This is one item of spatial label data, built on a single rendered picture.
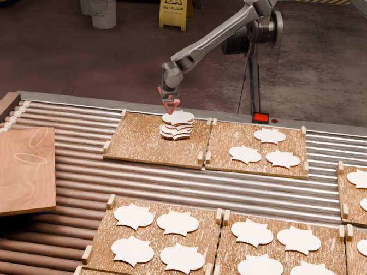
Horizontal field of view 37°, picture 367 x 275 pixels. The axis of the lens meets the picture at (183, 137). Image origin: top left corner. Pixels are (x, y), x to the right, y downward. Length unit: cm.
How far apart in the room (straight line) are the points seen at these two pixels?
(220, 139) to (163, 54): 308
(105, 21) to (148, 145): 374
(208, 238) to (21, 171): 72
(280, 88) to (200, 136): 255
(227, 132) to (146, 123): 37
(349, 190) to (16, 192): 122
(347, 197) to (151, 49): 365
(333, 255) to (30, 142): 119
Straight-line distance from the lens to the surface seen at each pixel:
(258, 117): 255
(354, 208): 210
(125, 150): 228
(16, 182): 200
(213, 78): 493
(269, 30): 291
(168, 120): 236
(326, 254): 189
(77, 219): 199
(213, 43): 223
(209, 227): 191
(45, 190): 194
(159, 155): 225
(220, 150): 229
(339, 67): 539
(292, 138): 242
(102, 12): 591
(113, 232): 190
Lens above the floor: 222
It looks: 33 degrees down
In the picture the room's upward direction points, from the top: 1 degrees clockwise
